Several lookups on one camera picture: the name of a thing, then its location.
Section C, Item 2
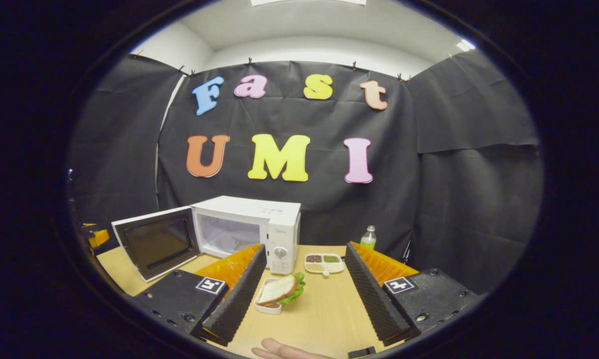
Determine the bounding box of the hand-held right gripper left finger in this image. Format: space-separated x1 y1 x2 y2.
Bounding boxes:
122 243 268 347

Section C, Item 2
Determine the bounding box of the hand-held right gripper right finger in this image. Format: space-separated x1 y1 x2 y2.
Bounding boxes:
345 242 487 343

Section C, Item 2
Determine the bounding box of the sandwich with lettuce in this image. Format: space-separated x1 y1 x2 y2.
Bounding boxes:
256 272 306 307

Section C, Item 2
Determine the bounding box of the white microwave oven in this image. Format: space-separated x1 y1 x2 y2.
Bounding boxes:
111 195 302 283

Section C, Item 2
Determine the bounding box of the white rectangular dish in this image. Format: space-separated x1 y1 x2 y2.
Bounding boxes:
253 277 284 315

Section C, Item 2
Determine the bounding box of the green drink bottle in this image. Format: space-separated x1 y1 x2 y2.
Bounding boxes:
360 225 378 251

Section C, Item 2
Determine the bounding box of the white sectioned dish with beans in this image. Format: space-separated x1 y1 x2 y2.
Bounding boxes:
304 253 346 278

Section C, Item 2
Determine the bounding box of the black backdrop cloth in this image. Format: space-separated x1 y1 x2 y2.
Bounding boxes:
67 50 544 295

